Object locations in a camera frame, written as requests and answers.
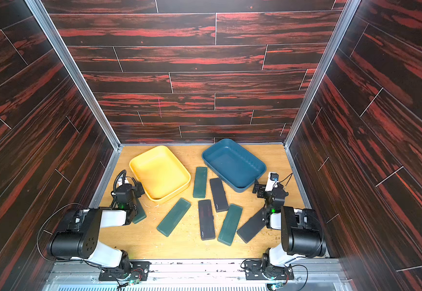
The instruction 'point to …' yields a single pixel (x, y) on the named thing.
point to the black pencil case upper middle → (219, 197)
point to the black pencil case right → (253, 226)
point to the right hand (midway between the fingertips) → (270, 179)
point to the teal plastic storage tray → (235, 165)
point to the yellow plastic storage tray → (159, 174)
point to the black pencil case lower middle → (207, 231)
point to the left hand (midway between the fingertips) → (130, 184)
